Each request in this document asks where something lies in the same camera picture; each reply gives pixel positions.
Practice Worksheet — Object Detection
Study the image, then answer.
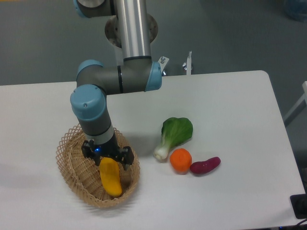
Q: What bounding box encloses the purple sweet potato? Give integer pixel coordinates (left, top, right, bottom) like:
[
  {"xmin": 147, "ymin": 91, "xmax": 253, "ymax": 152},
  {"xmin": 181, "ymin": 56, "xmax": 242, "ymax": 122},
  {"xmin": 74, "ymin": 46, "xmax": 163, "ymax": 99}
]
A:
[{"xmin": 189, "ymin": 157, "xmax": 221, "ymax": 174}]

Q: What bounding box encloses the yellow mango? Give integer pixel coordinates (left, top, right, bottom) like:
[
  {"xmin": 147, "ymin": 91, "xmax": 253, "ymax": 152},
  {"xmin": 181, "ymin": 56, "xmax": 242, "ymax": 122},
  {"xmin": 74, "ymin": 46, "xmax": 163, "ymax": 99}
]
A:
[{"xmin": 99, "ymin": 158, "xmax": 122, "ymax": 197}]

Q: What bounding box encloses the woven wicker basket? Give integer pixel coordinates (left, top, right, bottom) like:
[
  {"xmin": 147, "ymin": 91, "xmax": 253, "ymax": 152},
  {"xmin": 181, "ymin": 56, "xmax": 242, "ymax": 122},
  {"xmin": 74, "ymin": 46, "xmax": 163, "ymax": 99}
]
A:
[{"xmin": 56, "ymin": 124, "xmax": 140, "ymax": 208}]

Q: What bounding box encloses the orange fruit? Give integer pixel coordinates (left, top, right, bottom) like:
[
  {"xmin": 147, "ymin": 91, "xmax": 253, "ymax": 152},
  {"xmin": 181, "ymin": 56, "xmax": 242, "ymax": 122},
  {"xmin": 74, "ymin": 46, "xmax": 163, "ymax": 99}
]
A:
[{"xmin": 169, "ymin": 148, "xmax": 192, "ymax": 173}]

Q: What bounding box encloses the black device at table edge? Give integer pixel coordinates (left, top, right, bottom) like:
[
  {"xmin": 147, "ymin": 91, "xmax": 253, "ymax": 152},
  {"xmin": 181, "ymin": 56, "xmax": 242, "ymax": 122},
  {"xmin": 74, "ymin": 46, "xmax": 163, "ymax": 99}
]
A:
[{"xmin": 290, "ymin": 194, "xmax": 307, "ymax": 219}]

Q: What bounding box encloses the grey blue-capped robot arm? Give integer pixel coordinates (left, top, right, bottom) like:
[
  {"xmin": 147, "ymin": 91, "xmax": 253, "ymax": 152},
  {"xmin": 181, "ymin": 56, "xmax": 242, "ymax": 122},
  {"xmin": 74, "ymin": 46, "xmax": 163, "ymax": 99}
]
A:
[{"xmin": 70, "ymin": 0, "xmax": 162, "ymax": 168}]

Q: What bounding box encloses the green bok choy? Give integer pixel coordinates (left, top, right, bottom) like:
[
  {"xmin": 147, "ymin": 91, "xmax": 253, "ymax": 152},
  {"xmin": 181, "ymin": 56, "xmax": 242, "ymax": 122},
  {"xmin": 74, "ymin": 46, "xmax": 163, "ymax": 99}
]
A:
[{"xmin": 153, "ymin": 117, "xmax": 193, "ymax": 161}]

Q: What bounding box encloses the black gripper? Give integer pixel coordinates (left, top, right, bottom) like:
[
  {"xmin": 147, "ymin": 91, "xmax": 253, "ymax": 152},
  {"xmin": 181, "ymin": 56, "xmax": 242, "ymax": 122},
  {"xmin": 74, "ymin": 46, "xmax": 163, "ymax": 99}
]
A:
[{"xmin": 81, "ymin": 134, "xmax": 134, "ymax": 171}]

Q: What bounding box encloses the white furniture leg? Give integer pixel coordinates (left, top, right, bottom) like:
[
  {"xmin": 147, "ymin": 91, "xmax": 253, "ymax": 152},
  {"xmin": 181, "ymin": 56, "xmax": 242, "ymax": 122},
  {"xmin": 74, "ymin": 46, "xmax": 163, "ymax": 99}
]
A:
[{"xmin": 283, "ymin": 81, "xmax": 307, "ymax": 127}]

